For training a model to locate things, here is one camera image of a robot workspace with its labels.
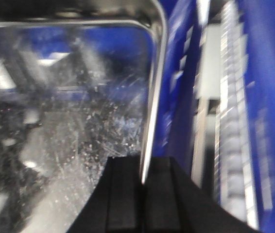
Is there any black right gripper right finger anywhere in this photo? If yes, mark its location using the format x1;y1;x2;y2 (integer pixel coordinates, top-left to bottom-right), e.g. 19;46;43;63
144;157;255;233

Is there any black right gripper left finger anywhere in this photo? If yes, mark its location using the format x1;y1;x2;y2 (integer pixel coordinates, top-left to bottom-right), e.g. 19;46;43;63
68;156;143;233

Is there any silver metal tray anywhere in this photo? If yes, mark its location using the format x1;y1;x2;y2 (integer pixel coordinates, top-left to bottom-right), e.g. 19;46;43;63
0;0;167;233

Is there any white roller conveyor track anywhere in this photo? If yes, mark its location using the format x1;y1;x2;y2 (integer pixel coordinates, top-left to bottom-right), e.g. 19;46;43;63
215;0;259;230

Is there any blue bin beside tray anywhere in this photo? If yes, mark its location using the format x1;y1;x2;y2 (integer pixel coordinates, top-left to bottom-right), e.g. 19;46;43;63
153;0;203;174

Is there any blue bin far right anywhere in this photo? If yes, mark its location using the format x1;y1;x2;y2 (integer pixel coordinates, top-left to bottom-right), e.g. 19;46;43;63
238;0;275;233

